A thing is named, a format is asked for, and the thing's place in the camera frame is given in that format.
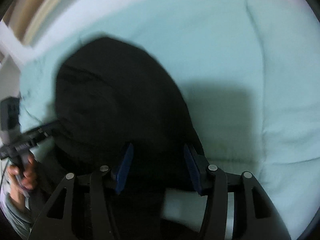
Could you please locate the black jacket with white lettering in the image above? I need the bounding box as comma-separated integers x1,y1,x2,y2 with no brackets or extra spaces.
30,37,204,239

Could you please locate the grey sleeve forearm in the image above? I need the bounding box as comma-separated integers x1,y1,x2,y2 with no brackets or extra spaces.
5,193,34,239

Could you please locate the person's left hand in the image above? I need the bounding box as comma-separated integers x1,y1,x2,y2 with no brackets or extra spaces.
7,153,37,203

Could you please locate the light teal quilted duvet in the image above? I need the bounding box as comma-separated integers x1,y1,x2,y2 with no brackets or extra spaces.
20,0,319,239

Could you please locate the beige wooden bed frame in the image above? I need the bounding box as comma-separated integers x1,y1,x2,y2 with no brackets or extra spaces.
3,0,62,46

